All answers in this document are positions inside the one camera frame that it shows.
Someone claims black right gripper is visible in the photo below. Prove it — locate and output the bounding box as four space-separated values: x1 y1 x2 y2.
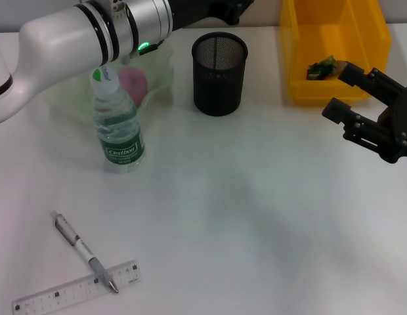
321 60 407 164

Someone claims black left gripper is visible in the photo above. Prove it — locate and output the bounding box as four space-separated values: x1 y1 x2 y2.
169 0 255 31

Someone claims green plastic wrapper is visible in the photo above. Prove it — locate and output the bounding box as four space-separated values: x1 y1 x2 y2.
307 56 348 81

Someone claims pink toy peach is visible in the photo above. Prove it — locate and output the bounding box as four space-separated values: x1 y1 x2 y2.
119 66 148 108

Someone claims clear green-label water bottle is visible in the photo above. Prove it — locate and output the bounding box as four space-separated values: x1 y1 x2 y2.
90 64 146 175

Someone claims black mesh pen holder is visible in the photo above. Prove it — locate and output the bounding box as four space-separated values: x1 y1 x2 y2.
191 31 249 117

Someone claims green glass fruit plate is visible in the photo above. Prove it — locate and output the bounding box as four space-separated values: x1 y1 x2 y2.
42 42 175 126

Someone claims silver ballpoint pen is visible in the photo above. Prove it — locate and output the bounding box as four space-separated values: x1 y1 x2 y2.
49 210 119 294

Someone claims clear plastic ruler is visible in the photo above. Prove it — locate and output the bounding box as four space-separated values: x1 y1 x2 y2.
12 259 142 312

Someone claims yellow plastic bin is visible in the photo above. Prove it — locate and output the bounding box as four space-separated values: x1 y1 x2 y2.
278 0 393 106

